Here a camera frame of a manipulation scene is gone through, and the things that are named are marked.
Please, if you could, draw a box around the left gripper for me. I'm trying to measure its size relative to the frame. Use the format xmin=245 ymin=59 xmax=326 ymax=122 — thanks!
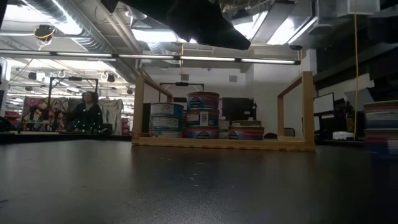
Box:
xmin=166 ymin=0 xmax=251 ymax=50

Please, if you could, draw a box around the teal label tuna can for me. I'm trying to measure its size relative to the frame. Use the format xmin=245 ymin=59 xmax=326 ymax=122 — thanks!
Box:
xmin=149 ymin=129 xmax=183 ymax=139
xmin=150 ymin=102 xmax=185 ymax=118
xmin=149 ymin=115 xmax=184 ymax=131

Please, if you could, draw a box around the wooden slatted shelf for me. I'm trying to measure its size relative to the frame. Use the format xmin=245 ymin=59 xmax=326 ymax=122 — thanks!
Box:
xmin=131 ymin=70 xmax=317 ymax=152

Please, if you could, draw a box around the long ceiling light bar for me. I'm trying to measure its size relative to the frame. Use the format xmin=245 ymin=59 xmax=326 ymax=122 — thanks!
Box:
xmin=0 ymin=49 xmax=302 ymax=65

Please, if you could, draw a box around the black rig bar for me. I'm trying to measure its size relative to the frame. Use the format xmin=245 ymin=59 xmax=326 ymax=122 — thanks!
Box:
xmin=159 ymin=81 xmax=205 ymax=94

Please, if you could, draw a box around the black monitor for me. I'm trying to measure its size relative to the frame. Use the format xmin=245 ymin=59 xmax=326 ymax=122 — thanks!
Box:
xmin=221 ymin=97 xmax=257 ymax=125

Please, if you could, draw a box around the white screen monitor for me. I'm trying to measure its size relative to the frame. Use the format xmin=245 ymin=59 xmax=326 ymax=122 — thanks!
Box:
xmin=313 ymin=92 xmax=335 ymax=114

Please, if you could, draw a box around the white cloth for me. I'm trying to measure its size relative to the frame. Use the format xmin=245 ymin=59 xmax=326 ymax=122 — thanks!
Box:
xmin=99 ymin=98 xmax=124 ymax=134

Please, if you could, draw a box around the grey monitor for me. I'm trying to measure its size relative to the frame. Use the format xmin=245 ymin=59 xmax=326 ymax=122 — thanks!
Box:
xmin=343 ymin=86 xmax=381 ymax=113

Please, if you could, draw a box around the white box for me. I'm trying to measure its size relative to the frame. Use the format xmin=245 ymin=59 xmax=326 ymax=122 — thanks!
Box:
xmin=332 ymin=131 xmax=355 ymax=141

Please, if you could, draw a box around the black table mat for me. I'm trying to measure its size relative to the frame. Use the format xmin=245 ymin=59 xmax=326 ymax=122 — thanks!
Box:
xmin=0 ymin=133 xmax=398 ymax=224

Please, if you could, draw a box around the person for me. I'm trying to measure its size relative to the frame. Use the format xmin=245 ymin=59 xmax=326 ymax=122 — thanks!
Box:
xmin=66 ymin=90 xmax=105 ymax=135

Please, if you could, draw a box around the colourful patterned quilt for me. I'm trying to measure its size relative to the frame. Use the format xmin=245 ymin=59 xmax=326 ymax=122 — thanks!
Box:
xmin=21 ymin=96 xmax=71 ymax=131

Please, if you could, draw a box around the silver ventilation duct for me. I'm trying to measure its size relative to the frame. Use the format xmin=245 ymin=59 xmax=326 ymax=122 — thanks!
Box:
xmin=23 ymin=0 xmax=121 ymax=54

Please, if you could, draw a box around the black rig frame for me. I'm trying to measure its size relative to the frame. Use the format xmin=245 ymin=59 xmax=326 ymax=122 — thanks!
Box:
xmin=46 ymin=75 xmax=100 ymax=103

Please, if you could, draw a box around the black hanging cable reel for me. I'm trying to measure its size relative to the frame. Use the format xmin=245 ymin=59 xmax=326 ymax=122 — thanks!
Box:
xmin=33 ymin=24 xmax=57 ymax=50

